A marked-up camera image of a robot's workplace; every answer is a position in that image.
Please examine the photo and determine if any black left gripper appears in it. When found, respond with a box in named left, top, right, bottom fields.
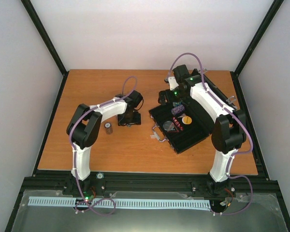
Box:
left=117, top=111, right=141, bottom=126

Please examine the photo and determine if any brown chip stack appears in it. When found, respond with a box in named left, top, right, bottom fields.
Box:
left=104, top=122, right=113, bottom=134

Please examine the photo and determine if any white dealer button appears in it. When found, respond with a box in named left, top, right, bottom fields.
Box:
left=182, top=116, right=192, bottom=125

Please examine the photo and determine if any black poker set case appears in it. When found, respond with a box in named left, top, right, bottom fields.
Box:
left=149, top=97, right=215, bottom=154

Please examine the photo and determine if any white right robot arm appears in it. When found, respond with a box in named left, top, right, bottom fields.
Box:
left=149, top=65, right=247, bottom=185

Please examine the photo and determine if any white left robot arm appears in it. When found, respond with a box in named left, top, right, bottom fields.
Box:
left=66, top=90, right=144, bottom=195

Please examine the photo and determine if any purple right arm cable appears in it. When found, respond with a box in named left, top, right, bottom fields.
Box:
left=169, top=53, right=254, bottom=216

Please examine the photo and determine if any black aluminium frame rail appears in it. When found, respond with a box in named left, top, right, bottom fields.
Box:
left=19, top=174, right=281, bottom=199

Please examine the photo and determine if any white perforated cable strip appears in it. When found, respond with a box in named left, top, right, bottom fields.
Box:
left=28, top=196, right=211, bottom=211

